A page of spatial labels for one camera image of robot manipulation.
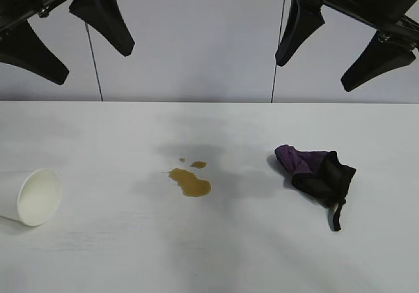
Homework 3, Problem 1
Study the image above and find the purple and black cloth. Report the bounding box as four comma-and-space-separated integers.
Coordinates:
274, 144, 357, 232

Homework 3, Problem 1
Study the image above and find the white paper cup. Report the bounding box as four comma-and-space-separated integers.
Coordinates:
0, 167, 63, 227

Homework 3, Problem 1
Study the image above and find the large brown coffee puddle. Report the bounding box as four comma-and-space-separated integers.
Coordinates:
162, 167, 212, 198

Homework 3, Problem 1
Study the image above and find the thin black cable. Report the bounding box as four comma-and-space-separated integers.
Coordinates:
270, 0, 290, 103
84, 21, 104, 102

